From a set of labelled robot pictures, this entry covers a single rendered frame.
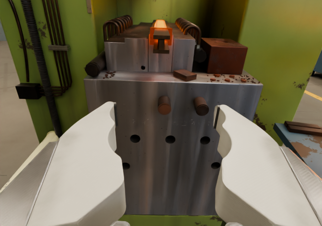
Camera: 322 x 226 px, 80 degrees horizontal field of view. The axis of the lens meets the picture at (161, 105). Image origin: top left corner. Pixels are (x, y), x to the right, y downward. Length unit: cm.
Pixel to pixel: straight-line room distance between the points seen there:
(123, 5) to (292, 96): 73
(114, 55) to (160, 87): 13
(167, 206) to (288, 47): 59
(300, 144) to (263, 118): 22
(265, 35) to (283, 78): 16
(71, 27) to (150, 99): 33
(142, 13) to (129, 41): 48
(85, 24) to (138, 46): 21
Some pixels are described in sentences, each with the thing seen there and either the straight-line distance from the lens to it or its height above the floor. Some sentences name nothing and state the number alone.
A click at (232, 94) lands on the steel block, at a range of 45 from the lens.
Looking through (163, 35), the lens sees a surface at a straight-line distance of 34.
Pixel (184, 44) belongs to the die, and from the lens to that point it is 45.
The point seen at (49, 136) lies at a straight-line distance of 78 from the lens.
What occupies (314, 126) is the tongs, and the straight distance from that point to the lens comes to 67.
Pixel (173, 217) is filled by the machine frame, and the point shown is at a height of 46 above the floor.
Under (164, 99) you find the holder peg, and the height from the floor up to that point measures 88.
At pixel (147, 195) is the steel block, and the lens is 63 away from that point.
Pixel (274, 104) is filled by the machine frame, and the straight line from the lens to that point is 76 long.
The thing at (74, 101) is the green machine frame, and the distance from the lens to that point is 71.
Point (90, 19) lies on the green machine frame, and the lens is 61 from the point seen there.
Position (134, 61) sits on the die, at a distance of 46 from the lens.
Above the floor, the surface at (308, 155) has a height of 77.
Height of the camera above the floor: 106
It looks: 27 degrees down
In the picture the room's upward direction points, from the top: 2 degrees clockwise
